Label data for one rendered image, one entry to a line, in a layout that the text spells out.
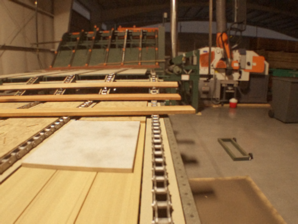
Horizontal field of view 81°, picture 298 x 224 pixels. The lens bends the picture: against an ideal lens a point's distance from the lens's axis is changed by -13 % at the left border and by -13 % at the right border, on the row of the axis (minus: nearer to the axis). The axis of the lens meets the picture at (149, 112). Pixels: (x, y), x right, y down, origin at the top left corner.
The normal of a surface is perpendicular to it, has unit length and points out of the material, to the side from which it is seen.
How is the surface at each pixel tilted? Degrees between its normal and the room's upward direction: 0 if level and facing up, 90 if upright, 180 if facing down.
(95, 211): 0
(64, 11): 90
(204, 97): 90
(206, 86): 90
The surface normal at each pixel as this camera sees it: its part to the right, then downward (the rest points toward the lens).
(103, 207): 0.00, -0.97
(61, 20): -0.01, 0.24
